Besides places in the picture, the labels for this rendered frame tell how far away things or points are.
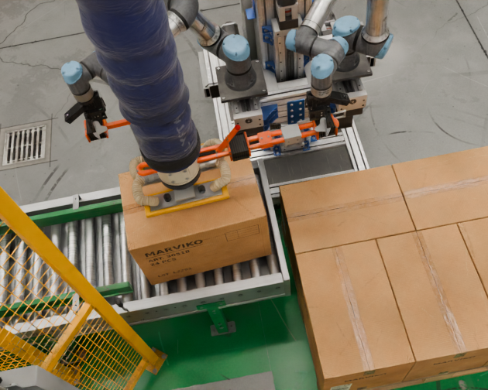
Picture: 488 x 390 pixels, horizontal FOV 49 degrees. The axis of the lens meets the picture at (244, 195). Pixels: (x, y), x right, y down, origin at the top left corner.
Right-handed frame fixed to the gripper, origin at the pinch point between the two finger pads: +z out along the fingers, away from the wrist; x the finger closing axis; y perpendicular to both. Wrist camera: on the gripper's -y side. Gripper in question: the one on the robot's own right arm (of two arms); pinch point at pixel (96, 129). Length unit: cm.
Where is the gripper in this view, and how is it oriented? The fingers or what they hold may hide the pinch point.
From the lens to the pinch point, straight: 234.4
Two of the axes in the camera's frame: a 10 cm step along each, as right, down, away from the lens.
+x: -2.3, -8.2, 5.2
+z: 1.0, 5.1, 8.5
